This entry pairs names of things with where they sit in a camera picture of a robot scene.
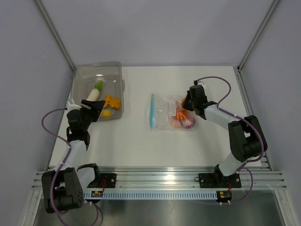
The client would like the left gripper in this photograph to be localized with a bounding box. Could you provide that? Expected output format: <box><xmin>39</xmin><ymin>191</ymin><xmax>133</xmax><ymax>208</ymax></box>
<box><xmin>79</xmin><ymin>100</ymin><xmax>105</xmax><ymax>131</ymax></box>

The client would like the yellow fake fruit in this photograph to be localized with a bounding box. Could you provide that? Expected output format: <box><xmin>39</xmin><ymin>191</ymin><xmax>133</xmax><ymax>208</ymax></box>
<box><xmin>101</xmin><ymin>109</ymin><xmax>111</xmax><ymax>117</ymax></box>

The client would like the white fake radish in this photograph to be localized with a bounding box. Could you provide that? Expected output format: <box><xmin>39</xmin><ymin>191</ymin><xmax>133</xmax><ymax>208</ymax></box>
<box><xmin>86</xmin><ymin>81</ymin><xmax>103</xmax><ymax>101</ymax></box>

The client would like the golden fake pastry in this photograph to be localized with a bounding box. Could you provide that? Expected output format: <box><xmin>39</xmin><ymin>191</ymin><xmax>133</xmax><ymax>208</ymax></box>
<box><xmin>104</xmin><ymin>94</ymin><xmax>121</xmax><ymax>109</ymax></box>

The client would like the clear plastic container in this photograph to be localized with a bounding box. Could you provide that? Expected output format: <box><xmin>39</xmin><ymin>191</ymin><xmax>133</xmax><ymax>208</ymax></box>
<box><xmin>71</xmin><ymin>61</ymin><xmax>125</xmax><ymax>121</ymax></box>

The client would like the zip top bag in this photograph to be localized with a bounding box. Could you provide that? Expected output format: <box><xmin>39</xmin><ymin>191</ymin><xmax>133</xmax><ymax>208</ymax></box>
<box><xmin>149</xmin><ymin>94</ymin><xmax>197</xmax><ymax>130</ymax></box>

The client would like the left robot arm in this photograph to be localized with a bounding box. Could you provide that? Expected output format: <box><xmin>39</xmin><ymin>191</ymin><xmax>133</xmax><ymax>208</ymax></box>
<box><xmin>41</xmin><ymin>100</ymin><xmax>105</xmax><ymax>214</ymax></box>

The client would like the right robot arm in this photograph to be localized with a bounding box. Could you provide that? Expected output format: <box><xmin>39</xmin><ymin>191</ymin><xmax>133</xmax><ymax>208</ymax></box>
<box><xmin>182</xmin><ymin>85</ymin><xmax>268</xmax><ymax>188</ymax></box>

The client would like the peach fake egg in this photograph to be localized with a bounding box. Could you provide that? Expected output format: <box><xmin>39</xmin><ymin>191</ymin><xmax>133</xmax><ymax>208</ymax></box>
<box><xmin>172</xmin><ymin>120</ymin><xmax>182</xmax><ymax>129</ymax></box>

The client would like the left controller board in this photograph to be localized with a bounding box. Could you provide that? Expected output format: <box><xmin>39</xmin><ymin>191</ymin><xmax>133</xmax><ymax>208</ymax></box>
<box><xmin>91</xmin><ymin>191</ymin><xmax>103</xmax><ymax>198</ymax></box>

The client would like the controller board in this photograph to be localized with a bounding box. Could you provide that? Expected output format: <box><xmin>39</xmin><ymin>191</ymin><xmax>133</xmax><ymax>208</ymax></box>
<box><xmin>91</xmin><ymin>191</ymin><xmax>103</xmax><ymax>198</ymax></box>
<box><xmin>218</xmin><ymin>191</ymin><xmax>232</xmax><ymax>202</ymax></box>

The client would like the right controller board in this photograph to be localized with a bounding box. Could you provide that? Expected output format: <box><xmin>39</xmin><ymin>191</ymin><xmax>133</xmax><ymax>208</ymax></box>
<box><xmin>218</xmin><ymin>191</ymin><xmax>232</xmax><ymax>202</ymax></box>

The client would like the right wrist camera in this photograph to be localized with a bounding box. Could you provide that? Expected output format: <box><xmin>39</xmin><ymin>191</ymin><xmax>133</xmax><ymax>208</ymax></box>
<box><xmin>193</xmin><ymin>80</ymin><xmax>206</xmax><ymax>89</ymax></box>

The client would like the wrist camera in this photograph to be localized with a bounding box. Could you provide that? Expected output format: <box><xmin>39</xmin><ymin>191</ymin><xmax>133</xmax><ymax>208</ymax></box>
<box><xmin>66</xmin><ymin>99</ymin><xmax>81</xmax><ymax>111</ymax></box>
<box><xmin>193</xmin><ymin>80</ymin><xmax>206</xmax><ymax>89</ymax></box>

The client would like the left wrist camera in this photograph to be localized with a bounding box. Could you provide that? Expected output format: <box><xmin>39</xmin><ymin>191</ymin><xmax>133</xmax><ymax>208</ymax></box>
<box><xmin>66</xmin><ymin>99</ymin><xmax>81</xmax><ymax>111</ymax></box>

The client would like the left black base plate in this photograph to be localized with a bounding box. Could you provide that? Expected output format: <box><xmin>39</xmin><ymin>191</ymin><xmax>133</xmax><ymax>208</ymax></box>
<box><xmin>88</xmin><ymin>173</ymin><xmax>117</xmax><ymax>189</ymax></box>

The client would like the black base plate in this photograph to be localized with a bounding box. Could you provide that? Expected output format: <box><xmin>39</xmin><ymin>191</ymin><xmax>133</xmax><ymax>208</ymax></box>
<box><xmin>198</xmin><ymin>173</ymin><xmax>242</xmax><ymax>188</ymax></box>
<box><xmin>88</xmin><ymin>173</ymin><xmax>117</xmax><ymax>189</ymax></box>

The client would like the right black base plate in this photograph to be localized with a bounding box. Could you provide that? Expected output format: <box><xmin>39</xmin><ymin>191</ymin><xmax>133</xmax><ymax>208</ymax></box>
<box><xmin>198</xmin><ymin>173</ymin><xmax>242</xmax><ymax>188</ymax></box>

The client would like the white slotted cable duct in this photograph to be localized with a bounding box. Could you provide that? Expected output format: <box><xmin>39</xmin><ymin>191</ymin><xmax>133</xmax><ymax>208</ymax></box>
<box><xmin>84</xmin><ymin>190</ymin><xmax>217</xmax><ymax>200</ymax></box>

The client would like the left frame post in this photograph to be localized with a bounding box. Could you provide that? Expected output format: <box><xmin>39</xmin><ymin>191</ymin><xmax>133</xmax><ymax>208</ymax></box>
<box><xmin>32</xmin><ymin>0</ymin><xmax>76</xmax><ymax>73</ymax></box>

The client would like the frame post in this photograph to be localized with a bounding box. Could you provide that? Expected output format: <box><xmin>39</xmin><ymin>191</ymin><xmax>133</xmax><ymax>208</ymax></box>
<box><xmin>32</xmin><ymin>0</ymin><xmax>76</xmax><ymax>73</ymax></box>
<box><xmin>237</xmin><ymin>0</ymin><xmax>282</xmax><ymax>73</ymax></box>

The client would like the right frame post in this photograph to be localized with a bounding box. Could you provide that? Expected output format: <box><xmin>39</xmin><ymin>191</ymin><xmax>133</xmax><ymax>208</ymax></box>
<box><xmin>237</xmin><ymin>0</ymin><xmax>282</xmax><ymax>73</ymax></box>

